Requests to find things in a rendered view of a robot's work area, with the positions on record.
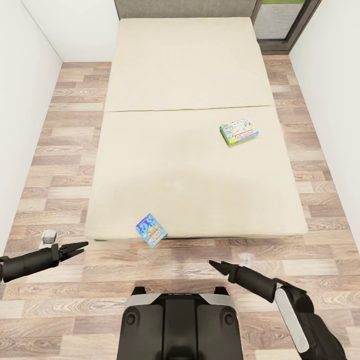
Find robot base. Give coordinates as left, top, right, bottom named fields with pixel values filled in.
left=116, top=286, right=244, bottom=360

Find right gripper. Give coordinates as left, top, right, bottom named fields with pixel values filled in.
left=208, top=260, right=262, bottom=295

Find board game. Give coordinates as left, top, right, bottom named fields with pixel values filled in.
left=135, top=213, right=168, bottom=248
left=219, top=116, right=259, bottom=146

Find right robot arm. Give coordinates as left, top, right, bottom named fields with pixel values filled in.
left=208, top=253, right=347, bottom=360

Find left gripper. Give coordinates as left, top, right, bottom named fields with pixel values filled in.
left=23, top=241, right=89, bottom=276

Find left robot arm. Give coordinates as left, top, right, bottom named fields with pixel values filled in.
left=0, top=229, right=89, bottom=283

